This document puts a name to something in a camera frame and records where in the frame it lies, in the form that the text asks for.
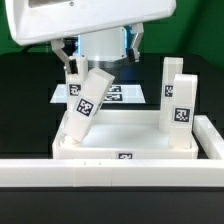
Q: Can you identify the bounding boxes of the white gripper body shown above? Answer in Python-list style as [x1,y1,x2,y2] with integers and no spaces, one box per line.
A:
[5,0,176,45]

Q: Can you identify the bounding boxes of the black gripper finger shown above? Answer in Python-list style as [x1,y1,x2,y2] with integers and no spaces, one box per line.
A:
[51,39,78,74]
[127,23,144,63]

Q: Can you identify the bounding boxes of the white desk top tray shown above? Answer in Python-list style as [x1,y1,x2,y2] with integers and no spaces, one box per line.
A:
[52,110,198,159]

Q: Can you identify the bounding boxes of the fiducial marker sheet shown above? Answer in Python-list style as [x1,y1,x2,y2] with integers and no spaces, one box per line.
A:
[50,84,145,104]

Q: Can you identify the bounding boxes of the white L-shaped fence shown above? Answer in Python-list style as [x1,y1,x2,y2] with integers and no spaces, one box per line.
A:
[0,115,224,187]

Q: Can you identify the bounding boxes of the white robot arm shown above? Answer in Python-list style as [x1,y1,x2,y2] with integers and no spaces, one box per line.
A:
[4,0,176,71]

